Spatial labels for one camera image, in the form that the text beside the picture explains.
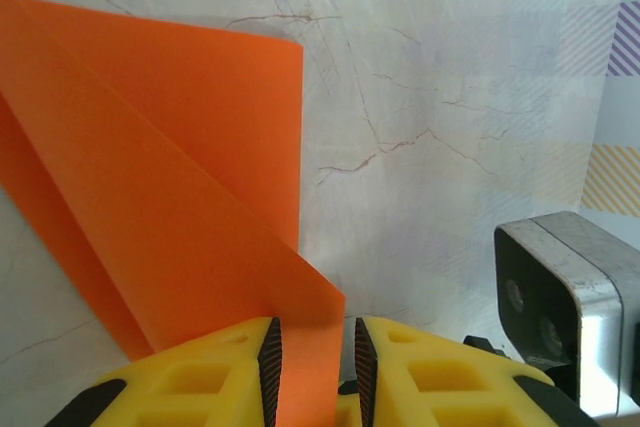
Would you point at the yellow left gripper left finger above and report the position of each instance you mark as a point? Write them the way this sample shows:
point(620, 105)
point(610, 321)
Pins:
point(190, 382)

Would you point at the orange paper sheet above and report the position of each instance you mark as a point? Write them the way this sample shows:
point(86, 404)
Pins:
point(150, 172)

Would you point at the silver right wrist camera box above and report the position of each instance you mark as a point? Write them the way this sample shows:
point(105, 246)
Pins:
point(590, 307)

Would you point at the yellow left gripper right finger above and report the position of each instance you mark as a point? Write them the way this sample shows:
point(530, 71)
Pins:
point(440, 382)

